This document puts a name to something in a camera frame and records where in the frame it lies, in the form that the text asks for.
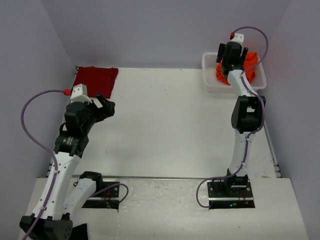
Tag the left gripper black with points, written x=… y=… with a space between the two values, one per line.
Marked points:
x=107 y=110

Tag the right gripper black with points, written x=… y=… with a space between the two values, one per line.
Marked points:
x=221 y=52

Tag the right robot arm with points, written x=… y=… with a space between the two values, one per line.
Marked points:
x=247 y=118

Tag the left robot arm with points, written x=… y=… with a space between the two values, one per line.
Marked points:
x=51 y=219

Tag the folded dark red shirt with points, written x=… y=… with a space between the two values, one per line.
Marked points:
x=98 y=80

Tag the white plastic basket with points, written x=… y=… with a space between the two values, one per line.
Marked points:
x=213 y=85

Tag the black cloth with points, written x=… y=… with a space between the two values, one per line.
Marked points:
x=79 y=232

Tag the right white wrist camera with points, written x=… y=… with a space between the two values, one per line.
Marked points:
x=237 y=38

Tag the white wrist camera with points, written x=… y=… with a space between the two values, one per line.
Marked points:
x=237 y=38
x=79 y=93

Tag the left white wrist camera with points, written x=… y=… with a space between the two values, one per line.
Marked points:
x=79 y=93

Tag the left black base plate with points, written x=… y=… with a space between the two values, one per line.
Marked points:
x=111 y=188

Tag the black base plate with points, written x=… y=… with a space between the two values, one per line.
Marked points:
x=231 y=187
x=111 y=188

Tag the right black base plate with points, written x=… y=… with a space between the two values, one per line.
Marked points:
x=231 y=187

